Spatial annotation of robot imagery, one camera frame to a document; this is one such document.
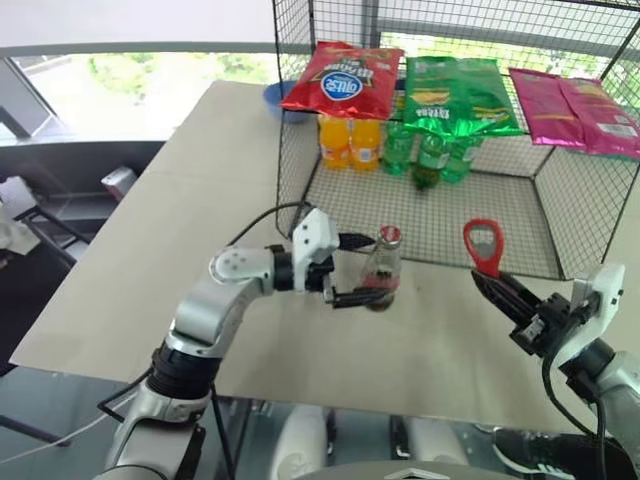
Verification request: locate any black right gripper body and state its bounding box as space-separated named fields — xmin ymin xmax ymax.
xmin=508 ymin=293 xmax=581 ymax=357

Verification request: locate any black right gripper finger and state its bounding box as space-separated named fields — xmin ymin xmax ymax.
xmin=498 ymin=271 xmax=545 ymax=307
xmin=470 ymin=268 xmax=539 ymax=330

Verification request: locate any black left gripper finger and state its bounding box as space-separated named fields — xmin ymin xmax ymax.
xmin=332 ymin=285 xmax=399 ymax=310
xmin=337 ymin=230 xmax=378 ymax=252

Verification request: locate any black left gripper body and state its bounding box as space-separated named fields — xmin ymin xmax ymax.
xmin=304 ymin=252 xmax=347 ymax=308

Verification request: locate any clear glass bottle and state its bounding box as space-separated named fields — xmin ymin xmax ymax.
xmin=355 ymin=224 xmax=404 ymax=314

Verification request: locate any red bottle opener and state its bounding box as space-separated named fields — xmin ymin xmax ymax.
xmin=462 ymin=217 xmax=505 ymax=280

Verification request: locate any orange soda bottle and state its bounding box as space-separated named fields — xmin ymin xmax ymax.
xmin=318 ymin=114 xmax=354 ymax=171
xmin=349 ymin=118 xmax=384 ymax=173

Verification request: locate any green soda bottle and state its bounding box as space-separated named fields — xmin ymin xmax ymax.
xmin=442 ymin=133 xmax=484 ymax=184
xmin=410 ymin=132 xmax=449 ymax=191
xmin=382 ymin=120 xmax=419 ymax=177

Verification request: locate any black shoe with white stripes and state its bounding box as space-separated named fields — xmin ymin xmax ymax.
xmin=491 ymin=424 xmax=569 ymax=475

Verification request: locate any dark rounded shape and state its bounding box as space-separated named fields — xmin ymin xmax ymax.
xmin=544 ymin=432 xmax=637 ymax=480

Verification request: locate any white rounded robot leg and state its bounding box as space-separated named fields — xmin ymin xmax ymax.
xmin=272 ymin=404 xmax=335 ymax=480
xmin=405 ymin=417 xmax=470 ymax=472

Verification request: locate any red chip bag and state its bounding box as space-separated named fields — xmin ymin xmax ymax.
xmin=278 ymin=41 xmax=405 ymax=122

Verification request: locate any blue bowl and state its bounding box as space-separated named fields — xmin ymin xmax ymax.
xmin=263 ymin=80 xmax=312 ymax=125

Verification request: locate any green chip bag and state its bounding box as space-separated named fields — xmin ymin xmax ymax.
xmin=402 ymin=55 xmax=525 ymax=139

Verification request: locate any pink snack bag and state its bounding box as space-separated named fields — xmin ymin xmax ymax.
xmin=508 ymin=67 xmax=587 ymax=149
xmin=558 ymin=77 xmax=640 ymax=160

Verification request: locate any grey and red box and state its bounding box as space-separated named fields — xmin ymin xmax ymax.
xmin=101 ymin=167 xmax=137 ymax=201

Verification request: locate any white crumpled object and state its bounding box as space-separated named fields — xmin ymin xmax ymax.
xmin=0 ymin=177 xmax=42 ymax=257

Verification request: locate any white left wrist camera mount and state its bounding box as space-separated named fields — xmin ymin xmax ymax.
xmin=291 ymin=207 xmax=342 ymax=294

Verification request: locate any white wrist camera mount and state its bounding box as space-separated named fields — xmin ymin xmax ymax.
xmin=291 ymin=207 xmax=342 ymax=294
xmin=549 ymin=263 xmax=627 ymax=374

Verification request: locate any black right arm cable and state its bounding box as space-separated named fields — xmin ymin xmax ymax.
xmin=541 ymin=344 xmax=615 ymax=442

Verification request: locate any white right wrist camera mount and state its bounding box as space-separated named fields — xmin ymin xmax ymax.
xmin=549 ymin=263 xmax=627 ymax=374

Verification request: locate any black wire mesh rack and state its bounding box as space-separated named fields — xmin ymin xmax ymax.
xmin=271 ymin=0 xmax=640 ymax=282

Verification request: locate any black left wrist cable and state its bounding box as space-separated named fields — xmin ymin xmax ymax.
xmin=227 ymin=201 xmax=314 ymax=247

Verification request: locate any thin black hanging cable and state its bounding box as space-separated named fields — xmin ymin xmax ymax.
xmin=209 ymin=383 xmax=237 ymax=480

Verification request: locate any black left shoulder cable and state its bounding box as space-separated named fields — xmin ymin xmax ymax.
xmin=97 ymin=367 xmax=157 ymax=422

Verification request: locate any thin white cable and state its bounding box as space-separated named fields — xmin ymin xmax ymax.
xmin=0 ymin=413 xmax=120 ymax=467

